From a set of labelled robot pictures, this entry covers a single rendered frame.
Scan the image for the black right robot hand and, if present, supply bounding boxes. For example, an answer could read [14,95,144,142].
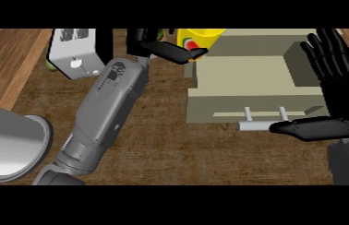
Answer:
[269,28,349,143]

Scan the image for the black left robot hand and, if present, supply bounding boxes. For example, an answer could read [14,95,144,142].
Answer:
[125,28,209,65]

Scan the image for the yellow cup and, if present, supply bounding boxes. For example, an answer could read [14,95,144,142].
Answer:
[175,28,227,63]

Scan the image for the beige open drawer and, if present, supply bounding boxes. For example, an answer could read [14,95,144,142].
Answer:
[183,28,349,124]

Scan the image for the green vegetable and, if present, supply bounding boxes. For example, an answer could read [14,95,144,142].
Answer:
[44,59,60,73]

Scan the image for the grey metal pot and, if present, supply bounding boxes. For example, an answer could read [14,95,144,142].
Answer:
[0,108,54,184]

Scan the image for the grey drawer handle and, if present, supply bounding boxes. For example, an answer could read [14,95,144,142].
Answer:
[236,106,291,132]

